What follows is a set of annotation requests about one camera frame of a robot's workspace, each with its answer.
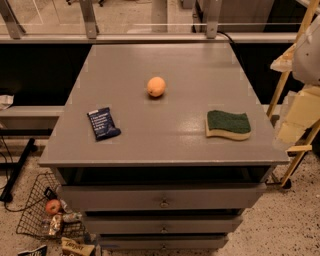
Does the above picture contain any white paper at left edge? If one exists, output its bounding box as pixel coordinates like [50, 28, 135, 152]
[0, 95, 14, 110]

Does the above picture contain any silver foil snack wrapper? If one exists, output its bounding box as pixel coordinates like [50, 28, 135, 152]
[49, 213, 63, 236]

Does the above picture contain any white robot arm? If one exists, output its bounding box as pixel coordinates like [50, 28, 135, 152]
[292, 15, 320, 86]

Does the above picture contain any drawer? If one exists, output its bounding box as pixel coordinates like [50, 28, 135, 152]
[84, 215, 242, 234]
[99, 235, 228, 250]
[58, 183, 266, 211]

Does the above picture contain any dark snack bag on floor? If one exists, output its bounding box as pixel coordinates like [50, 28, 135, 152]
[17, 245, 48, 256]

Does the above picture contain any green and yellow sponge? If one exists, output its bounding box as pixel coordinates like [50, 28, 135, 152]
[205, 110, 251, 141]

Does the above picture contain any grey drawer cabinet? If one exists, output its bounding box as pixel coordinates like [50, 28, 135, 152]
[40, 43, 288, 238]

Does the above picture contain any orange fruit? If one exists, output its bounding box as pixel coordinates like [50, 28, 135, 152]
[147, 77, 166, 97]

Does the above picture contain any bottom drawer front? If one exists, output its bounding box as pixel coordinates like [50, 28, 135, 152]
[99, 235, 228, 250]

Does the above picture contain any blue snack bar packet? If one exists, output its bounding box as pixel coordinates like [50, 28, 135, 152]
[87, 107, 121, 141]

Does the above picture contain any red apple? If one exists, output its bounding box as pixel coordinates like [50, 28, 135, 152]
[45, 199, 61, 215]

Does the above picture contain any yellow chip bag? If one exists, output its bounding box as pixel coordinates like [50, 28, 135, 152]
[61, 237, 95, 256]

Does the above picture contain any middle drawer front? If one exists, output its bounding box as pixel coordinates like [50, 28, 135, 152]
[84, 215, 242, 234]

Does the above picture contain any metal railing frame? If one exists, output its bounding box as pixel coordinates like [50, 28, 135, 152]
[1, 0, 299, 44]

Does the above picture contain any black metal stand leg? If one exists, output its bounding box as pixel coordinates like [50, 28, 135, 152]
[0, 138, 37, 203]

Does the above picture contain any black cable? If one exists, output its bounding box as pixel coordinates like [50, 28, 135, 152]
[217, 30, 249, 73]

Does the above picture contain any black wire basket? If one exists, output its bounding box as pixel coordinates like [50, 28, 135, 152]
[16, 173, 85, 240]

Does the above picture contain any top drawer front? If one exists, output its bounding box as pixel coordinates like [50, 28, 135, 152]
[58, 183, 266, 211]

